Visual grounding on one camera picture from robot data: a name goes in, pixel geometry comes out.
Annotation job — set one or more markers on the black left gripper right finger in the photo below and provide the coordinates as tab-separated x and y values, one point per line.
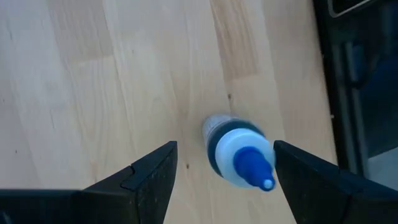
311	193

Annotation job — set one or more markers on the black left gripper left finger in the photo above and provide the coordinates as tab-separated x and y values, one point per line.
136	193

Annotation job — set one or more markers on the large blue food coloring bottle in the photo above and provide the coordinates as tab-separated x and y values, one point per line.
239	152

